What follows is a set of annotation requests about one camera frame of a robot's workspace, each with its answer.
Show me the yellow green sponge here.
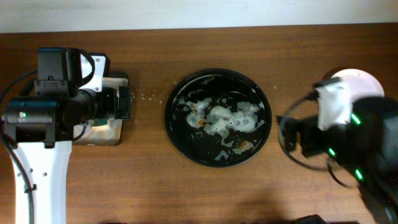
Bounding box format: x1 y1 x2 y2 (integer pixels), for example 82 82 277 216
91 119 109 131

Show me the pink white plate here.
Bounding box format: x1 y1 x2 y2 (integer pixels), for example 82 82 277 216
331 68 384 103

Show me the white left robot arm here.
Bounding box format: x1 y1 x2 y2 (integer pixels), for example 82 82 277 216
1 72 132 223

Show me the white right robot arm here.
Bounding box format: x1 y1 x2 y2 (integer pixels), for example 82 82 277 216
277 96 397 223

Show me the black rectangular soap tray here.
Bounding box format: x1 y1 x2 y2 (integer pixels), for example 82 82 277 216
73 72 129 146

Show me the round black tray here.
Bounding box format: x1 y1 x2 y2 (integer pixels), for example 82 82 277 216
164 68 272 167

